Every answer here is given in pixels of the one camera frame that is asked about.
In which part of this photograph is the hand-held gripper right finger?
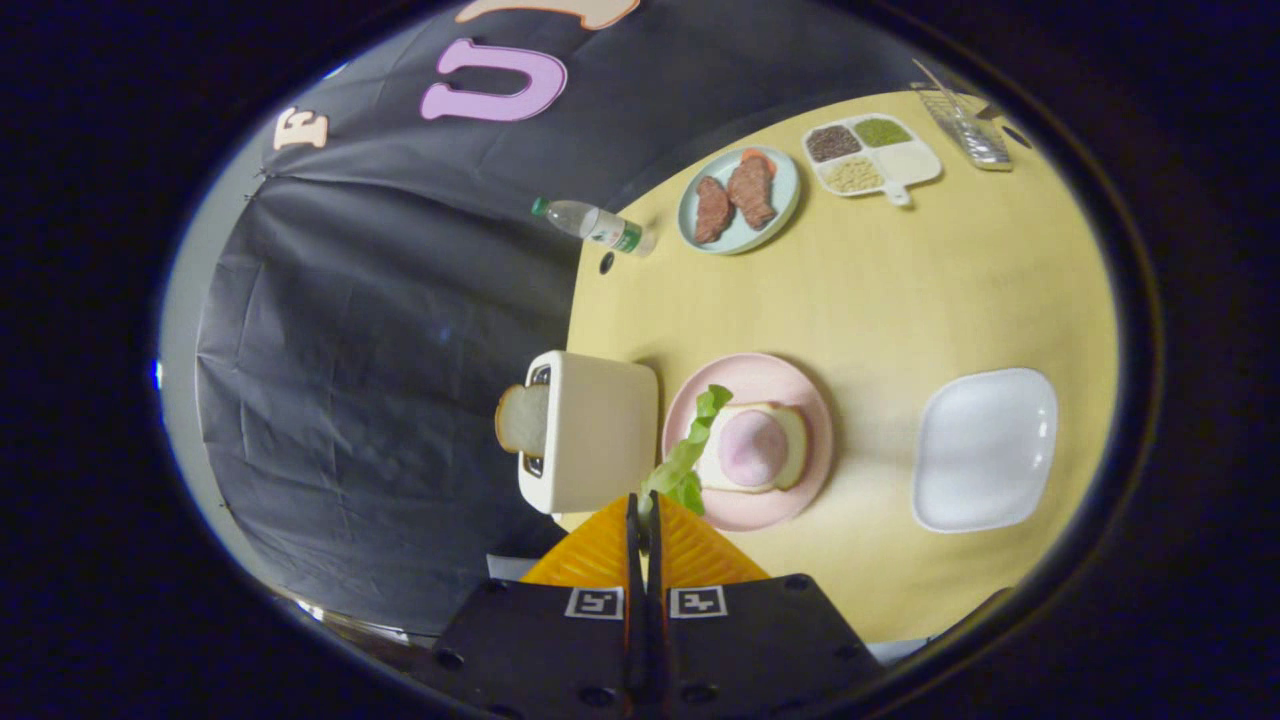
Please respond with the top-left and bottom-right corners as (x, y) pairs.
(648, 490), (886, 720)

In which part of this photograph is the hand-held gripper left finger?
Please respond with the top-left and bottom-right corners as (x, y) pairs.
(430, 493), (649, 720)

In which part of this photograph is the green lettuce leaf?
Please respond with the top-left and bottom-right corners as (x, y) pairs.
(640, 385), (734, 518)

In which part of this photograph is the brown crust bread slice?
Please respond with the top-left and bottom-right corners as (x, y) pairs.
(495, 383), (551, 457)

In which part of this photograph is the pink round plate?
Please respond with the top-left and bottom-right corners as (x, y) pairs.
(662, 352), (835, 533)

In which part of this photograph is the pink ham slice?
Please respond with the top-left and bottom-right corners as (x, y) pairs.
(717, 408), (791, 488)

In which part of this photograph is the white bread slice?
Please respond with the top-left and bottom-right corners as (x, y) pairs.
(697, 402), (809, 494)

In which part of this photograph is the white toaster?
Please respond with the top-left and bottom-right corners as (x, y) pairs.
(517, 350), (661, 516)

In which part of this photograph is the white square plate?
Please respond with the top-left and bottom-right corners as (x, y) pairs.
(911, 367), (1059, 534)

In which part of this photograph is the black backdrop cloth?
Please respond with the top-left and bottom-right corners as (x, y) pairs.
(195, 0), (941, 636)

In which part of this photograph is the clear plastic water bottle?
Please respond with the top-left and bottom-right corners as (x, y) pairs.
(530, 196), (657, 259)

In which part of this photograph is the brown meat patty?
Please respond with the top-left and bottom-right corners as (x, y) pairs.
(727, 155), (778, 231)
(694, 176), (735, 245)

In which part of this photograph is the light blue round plate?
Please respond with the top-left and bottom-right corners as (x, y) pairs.
(677, 146), (802, 256)

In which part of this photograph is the white divided dish with beans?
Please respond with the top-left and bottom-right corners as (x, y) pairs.
(801, 113), (943, 208)

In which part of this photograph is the clear glass utensil holder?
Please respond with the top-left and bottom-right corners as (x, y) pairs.
(912, 85), (1014, 172)

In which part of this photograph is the thin metal utensil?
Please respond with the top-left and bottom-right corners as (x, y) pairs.
(911, 58), (969, 126)

